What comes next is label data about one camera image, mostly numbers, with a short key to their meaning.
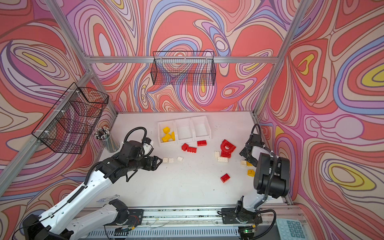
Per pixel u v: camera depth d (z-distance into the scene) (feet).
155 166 2.22
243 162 3.02
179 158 3.06
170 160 3.06
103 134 2.83
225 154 3.12
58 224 1.28
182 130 3.54
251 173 2.83
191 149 3.15
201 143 3.24
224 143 3.29
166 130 3.47
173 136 3.29
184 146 3.18
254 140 2.52
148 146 2.22
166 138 3.25
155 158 2.22
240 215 2.22
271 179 1.38
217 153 3.15
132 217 2.38
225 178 2.83
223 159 3.00
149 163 2.17
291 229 2.26
